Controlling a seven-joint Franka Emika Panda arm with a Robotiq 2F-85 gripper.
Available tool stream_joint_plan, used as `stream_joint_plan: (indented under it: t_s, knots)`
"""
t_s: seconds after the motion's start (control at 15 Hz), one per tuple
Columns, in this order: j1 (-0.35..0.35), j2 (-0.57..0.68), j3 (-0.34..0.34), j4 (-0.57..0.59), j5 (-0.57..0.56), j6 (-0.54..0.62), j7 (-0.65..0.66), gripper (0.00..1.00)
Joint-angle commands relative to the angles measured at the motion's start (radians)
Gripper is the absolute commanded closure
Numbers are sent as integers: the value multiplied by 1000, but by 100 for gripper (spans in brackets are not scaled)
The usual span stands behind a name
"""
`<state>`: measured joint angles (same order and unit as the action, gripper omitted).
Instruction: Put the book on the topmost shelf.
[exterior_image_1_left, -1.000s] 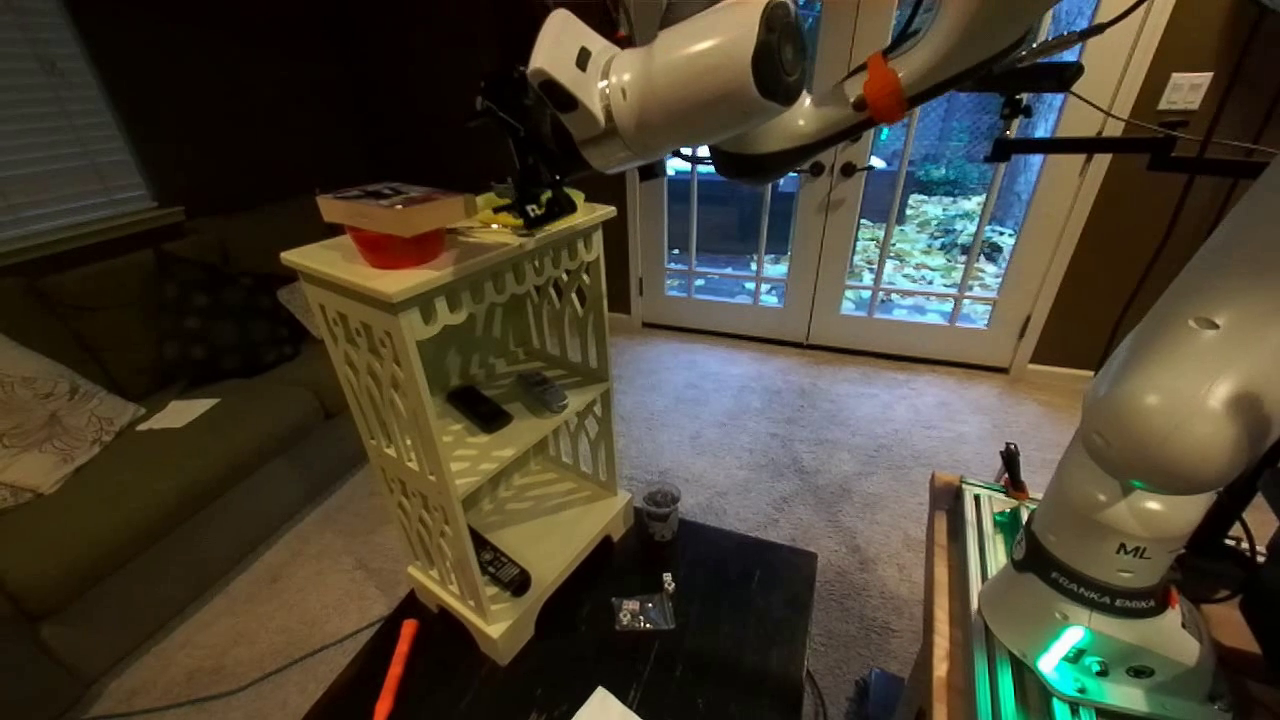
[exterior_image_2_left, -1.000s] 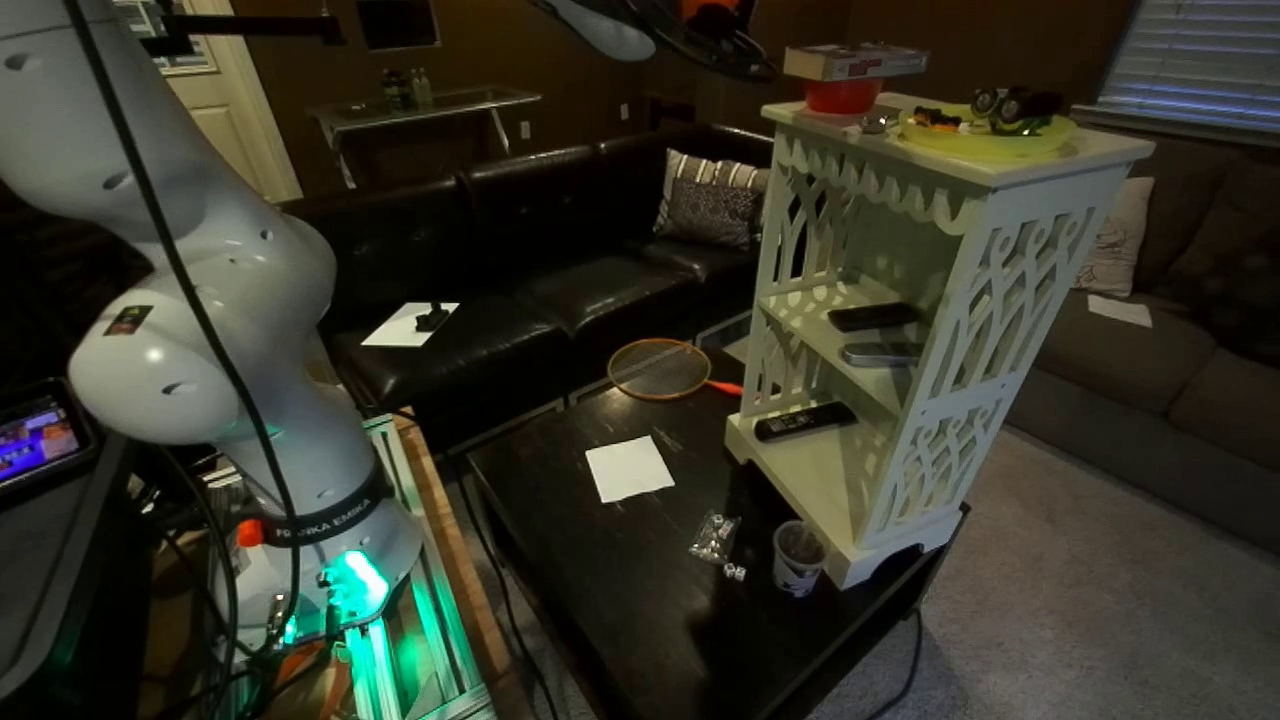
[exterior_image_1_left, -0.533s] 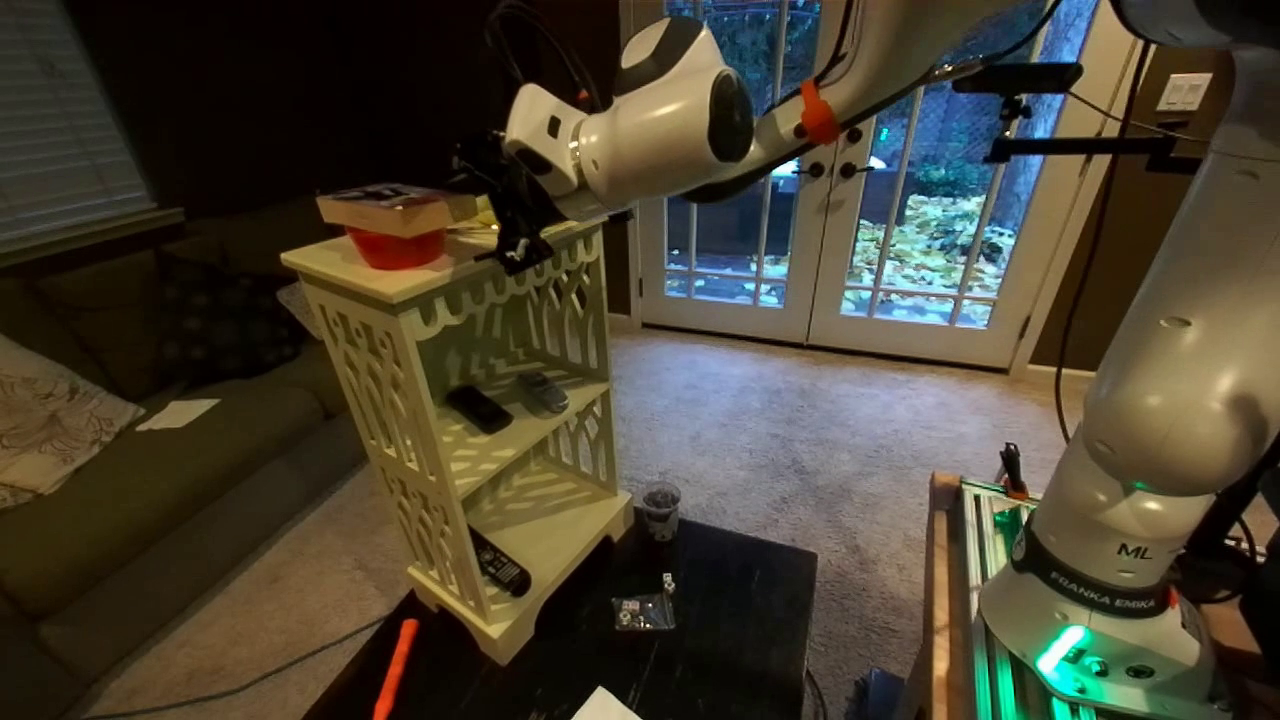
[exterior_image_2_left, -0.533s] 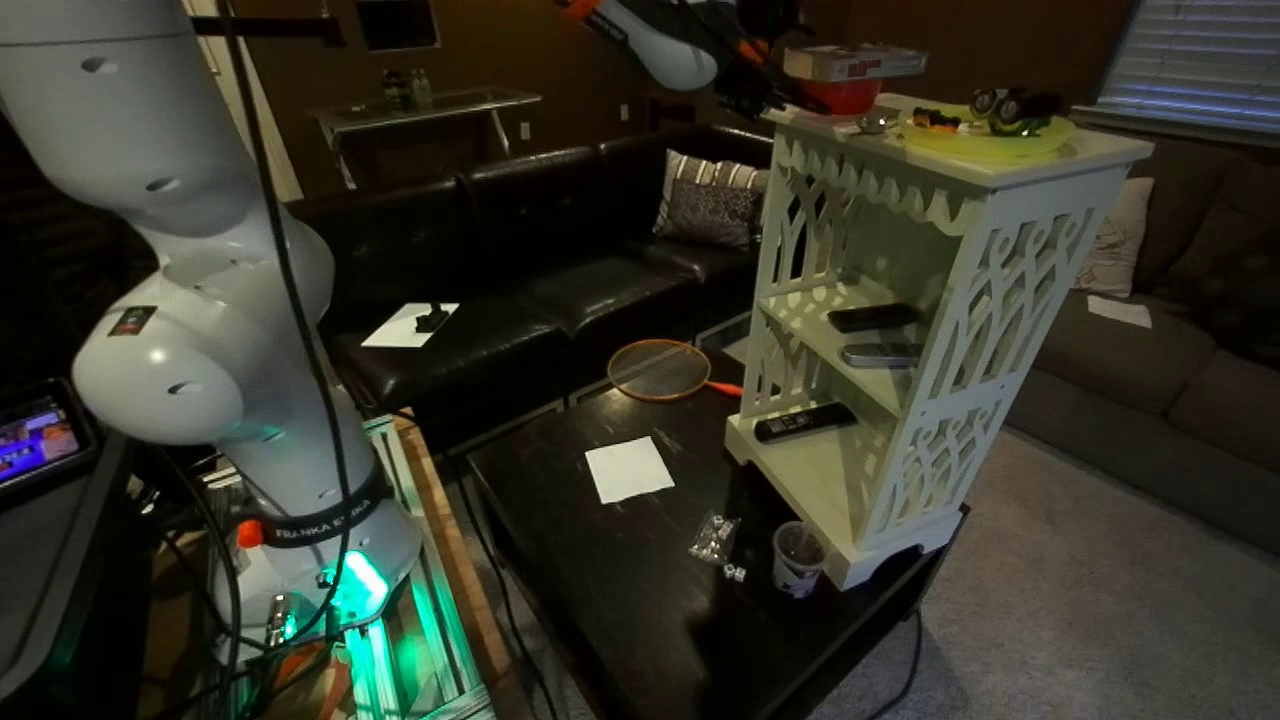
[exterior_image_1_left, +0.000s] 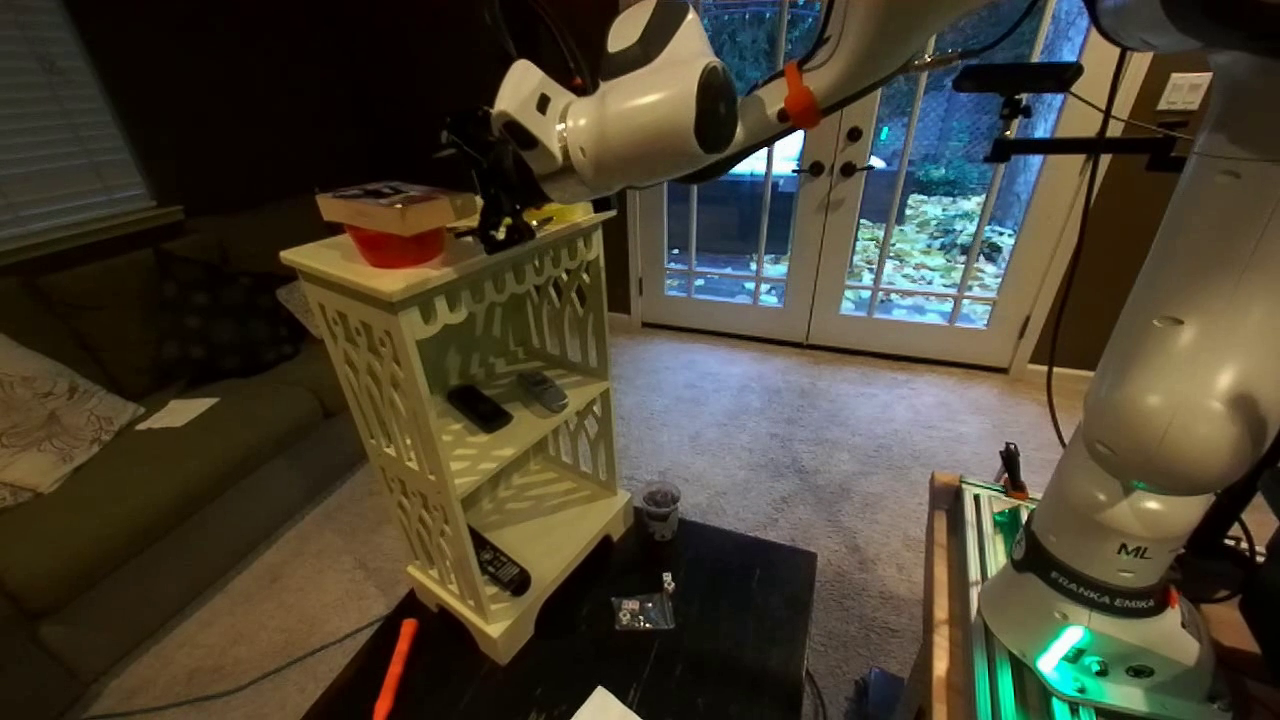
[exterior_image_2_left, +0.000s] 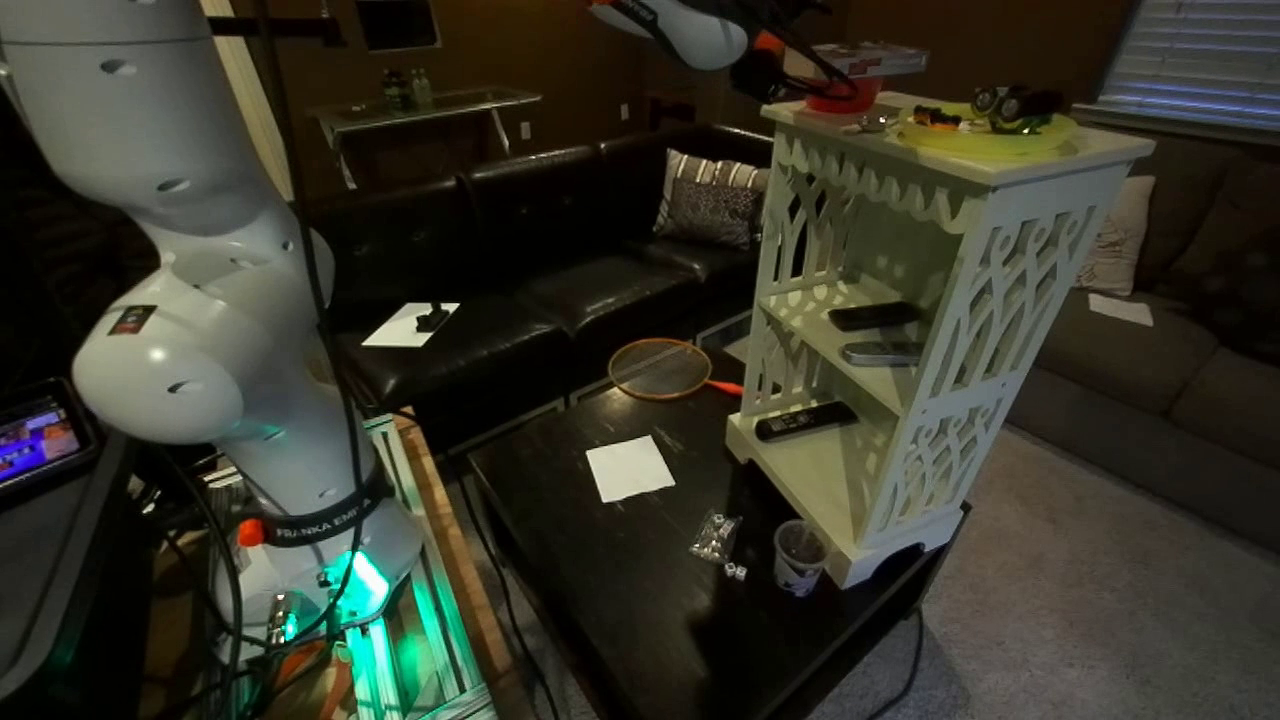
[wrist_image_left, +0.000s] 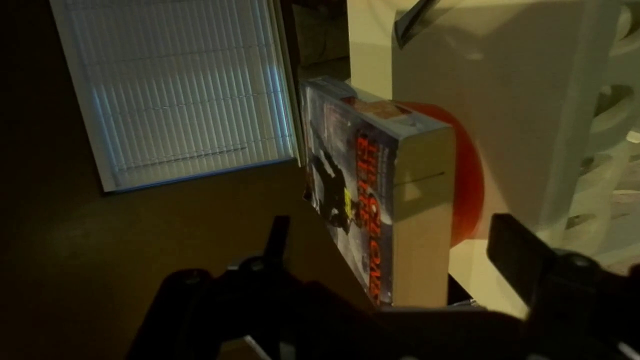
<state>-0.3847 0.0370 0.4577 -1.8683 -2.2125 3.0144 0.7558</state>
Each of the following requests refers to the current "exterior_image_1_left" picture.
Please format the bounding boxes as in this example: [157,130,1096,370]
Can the white patterned blanket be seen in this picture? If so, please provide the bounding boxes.
[0,330,147,512]

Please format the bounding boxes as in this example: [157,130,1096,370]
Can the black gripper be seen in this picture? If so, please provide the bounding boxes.
[465,125,553,257]

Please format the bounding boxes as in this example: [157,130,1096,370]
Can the white lattice shelf unit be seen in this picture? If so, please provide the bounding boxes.
[275,210,639,670]

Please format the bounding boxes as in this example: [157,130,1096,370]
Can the grey remote control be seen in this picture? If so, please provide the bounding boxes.
[511,370,574,420]

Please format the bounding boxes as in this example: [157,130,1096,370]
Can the white french doors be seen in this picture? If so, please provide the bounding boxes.
[620,0,1115,376]

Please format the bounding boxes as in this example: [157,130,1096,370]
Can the small clear plastic packet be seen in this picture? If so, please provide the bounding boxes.
[609,569,679,641]

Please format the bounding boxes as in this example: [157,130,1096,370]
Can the small dark cup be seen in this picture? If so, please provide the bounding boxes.
[632,481,686,546]

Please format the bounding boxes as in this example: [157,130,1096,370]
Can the dark throw pillow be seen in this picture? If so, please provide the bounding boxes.
[139,247,311,394]

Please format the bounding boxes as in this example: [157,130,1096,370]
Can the white square paper sheet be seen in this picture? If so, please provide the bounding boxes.
[568,685,648,720]

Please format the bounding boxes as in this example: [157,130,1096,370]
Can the badminton racket orange handle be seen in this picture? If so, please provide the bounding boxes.
[369,614,424,720]

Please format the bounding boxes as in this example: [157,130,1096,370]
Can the grey fabric couch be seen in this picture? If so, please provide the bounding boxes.
[0,234,371,720]

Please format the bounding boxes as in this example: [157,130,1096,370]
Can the black camera on stand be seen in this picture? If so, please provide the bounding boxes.
[947,57,1191,174]

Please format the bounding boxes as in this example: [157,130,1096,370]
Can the window blinds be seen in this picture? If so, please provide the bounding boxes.
[0,0,187,260]

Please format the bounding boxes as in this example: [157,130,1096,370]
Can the long black remote control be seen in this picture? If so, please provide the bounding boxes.
[465,524,534,600]

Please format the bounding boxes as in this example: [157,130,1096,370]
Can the small white paper note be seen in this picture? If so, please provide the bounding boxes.
[129,394,224,437]

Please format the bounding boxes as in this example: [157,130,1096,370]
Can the red bowl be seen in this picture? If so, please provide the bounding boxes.
[342,226,453,273]

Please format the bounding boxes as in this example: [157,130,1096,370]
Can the white light switch plate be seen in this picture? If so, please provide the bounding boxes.
[1151,66,1219,121]

